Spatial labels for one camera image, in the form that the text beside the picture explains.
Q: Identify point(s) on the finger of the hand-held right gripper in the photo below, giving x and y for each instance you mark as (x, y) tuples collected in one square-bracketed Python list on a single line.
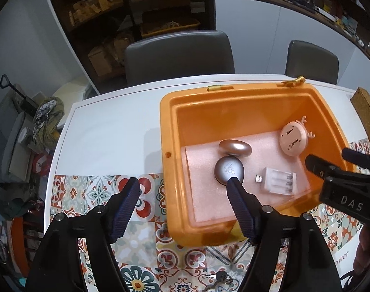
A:
[(325, 170), (361, 161)]

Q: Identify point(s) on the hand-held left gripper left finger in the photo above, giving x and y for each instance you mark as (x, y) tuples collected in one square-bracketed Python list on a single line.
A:
[(124, 210)]

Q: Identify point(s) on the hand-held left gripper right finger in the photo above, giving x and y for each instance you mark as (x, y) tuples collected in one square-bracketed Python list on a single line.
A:
[(242, 210)]

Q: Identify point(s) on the silver oval hand warmer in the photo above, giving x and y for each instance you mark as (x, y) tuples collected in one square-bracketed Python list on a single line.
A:
[(226, 170)]

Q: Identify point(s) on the pink round deer night light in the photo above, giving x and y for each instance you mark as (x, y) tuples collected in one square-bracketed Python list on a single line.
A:
[(294, 137)]

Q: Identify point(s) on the white battery charger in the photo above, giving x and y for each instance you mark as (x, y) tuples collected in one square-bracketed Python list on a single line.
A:
[(277, 181)]

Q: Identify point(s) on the orange plastic storage box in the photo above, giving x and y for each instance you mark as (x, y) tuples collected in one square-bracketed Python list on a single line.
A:
[(203, 118)]

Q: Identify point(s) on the person's right forearm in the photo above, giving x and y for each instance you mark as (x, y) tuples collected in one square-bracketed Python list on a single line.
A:
[(366, 249)]

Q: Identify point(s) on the pink foam sheet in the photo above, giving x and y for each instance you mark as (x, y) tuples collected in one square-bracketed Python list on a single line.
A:
[(203, 188)]

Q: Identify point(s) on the floral patterned table runner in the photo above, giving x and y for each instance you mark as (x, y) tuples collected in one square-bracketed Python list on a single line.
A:
[(148, 249)]

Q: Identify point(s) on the wicker tissue box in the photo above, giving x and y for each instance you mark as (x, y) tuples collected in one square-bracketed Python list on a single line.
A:
[(366, 112)]

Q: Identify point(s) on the black key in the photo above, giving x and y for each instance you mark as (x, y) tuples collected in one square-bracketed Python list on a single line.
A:
[(222, 276)]

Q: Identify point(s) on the narrow grey chair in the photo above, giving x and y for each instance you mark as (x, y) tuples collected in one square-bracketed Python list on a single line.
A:
[(311, 62)]

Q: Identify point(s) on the orange chair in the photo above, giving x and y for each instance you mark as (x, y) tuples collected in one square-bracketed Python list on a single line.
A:
[(19, 243)]

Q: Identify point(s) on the camouflage cloth bag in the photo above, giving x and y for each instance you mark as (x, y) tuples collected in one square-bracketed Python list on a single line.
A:
[(48, 118)]

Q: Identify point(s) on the black shovel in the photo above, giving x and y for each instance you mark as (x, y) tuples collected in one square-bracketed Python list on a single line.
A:
[(19, 95)]

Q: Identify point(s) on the wide grey chair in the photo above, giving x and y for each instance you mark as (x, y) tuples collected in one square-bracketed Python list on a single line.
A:
[(179, 57)]

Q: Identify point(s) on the dark wooden shelf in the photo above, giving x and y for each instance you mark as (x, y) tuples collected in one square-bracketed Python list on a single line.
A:
[(90, 36)]

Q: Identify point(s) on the yellow crate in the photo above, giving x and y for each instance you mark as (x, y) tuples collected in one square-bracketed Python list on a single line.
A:
[(169, 28)]

